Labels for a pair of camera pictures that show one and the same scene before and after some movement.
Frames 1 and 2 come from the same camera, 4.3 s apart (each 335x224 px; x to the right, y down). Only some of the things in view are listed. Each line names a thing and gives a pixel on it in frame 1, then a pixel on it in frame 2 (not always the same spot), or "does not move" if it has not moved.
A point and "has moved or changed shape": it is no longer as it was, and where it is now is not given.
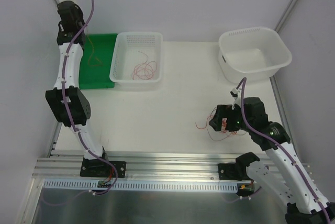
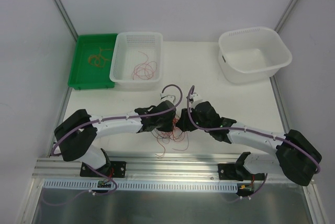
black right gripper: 218,119 -> 190,119
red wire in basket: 145,70 does not move
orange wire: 92,54 -> 97,60
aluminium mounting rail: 66,166 does not move
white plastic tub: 254,53 does not move
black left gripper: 69,17 -> 169,116
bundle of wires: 223,129 has moved or changed shape
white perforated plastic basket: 137,60 does not move
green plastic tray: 98,51 does not move
